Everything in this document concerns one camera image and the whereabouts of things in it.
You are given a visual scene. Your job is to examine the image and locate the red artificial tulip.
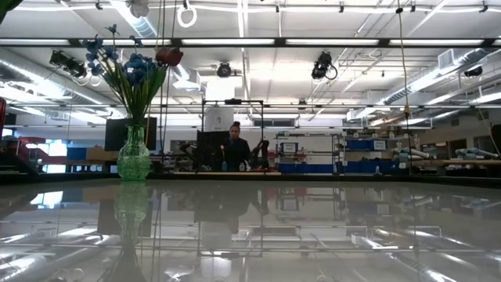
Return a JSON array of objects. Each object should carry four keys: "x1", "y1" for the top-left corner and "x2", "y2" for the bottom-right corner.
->
[
  {"x1": 155, "y1": 46, "x2": 171, "y2": 67},
  {"x1": 168, "y1": 47, "x2": 184, "y2": 67}
]

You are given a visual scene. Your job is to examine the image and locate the blue artificial flower bunch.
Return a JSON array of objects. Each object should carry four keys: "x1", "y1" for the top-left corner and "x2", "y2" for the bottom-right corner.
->
[
  {"x1": 117, "y1": 52, "x2": 168, "y2": 128},
  {"x1": 81, "y1": 23, "x2": 130, "y2": 128}
]

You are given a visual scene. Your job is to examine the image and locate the green glass vase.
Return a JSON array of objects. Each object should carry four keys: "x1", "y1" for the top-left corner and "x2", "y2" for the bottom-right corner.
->
[{"x1": 117, "y1": 125, "x2": 152, "y2": 182}]

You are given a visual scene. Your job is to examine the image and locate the white round tank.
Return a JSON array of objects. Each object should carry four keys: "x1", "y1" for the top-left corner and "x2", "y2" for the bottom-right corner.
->
[{"x1": 204, "y1": 107, "x2": 235, "y2": 132}]

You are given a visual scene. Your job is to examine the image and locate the black partition panel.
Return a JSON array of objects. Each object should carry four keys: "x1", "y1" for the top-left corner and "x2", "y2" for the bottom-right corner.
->
[{"x1": 196, "y1": 129, "x2": 230, "y2": 172}]

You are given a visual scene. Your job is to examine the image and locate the blue storage bin row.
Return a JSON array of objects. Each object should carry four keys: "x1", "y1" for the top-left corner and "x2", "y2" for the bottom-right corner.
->
[{"x1": 278, "y1": 162, "x2": 396, "y2": 175}]

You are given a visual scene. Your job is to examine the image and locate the black overhead beam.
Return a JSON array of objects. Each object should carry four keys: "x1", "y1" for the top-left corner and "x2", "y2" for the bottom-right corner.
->
[{"x1": 0, "y1": 37, "x2": 501, "y2": 49}]

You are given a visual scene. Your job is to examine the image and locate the black monitor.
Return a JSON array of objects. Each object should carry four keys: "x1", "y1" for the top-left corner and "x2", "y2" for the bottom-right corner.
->
[{"x1": 104, "y1": 117, "x2": 158, "y2": 152}]

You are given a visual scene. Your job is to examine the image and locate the cardboard box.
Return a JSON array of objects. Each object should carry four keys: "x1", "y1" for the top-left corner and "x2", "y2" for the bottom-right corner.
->
[{"x1": 85, "y1": 146, "x2": 118, "y2": 161}]

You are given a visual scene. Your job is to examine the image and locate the red metal stairs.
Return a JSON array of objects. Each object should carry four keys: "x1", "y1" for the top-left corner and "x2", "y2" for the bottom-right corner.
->
[{"x1": 6, "y1": 136, "x2": 67, "y2": 165}]

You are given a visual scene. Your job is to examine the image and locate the wooden workbench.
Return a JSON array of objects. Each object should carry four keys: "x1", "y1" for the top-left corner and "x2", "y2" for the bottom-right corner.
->
[{"x1": 418, "y1": 158, "x2": 501, "y2": 166}]

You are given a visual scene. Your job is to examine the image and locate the black metal station frame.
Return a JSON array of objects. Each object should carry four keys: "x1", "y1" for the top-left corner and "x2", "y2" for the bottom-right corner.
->
[{"x1": 200, "y1": 99, "x2": 265, "y2": 175}]

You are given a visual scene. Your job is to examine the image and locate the black ceiling camera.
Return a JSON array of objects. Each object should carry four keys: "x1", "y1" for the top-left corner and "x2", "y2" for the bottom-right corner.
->
[
  {"x1": 49, "y1": 49, "x2": 88, "y2": 80},
  {"x1": 311, "y1": 51, "x2": 339, "y2": 81},
  {"x1": 216, "y1": 61, "x2": 232, "y2": 79}
]

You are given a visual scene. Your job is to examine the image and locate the white cable loop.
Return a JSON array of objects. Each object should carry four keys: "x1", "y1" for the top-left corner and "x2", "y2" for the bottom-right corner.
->
[{"x1": 176, "y1": 6, "x2": 198, "y2": 29}]

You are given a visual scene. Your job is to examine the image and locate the yellow hanging cable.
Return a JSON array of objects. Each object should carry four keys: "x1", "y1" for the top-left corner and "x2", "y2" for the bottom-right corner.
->
[{"x1": 397, "y1": 0, "x2": 414, "y2": 157}]

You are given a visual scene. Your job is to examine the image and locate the black aluminium table frame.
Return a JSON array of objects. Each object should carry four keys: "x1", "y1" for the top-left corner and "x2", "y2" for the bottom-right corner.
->
[{"x1": 0, "y1": 171, "x2": 501, "y2": 188}]

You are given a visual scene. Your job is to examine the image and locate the silver air duct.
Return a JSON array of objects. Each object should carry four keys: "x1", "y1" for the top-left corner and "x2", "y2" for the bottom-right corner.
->
[
  {"x1": 381, "y1": 47, "x2": 501, "y2": 107},
  {"x1": 0, "y1": 46, "x2": 132, "y2": 118}
]

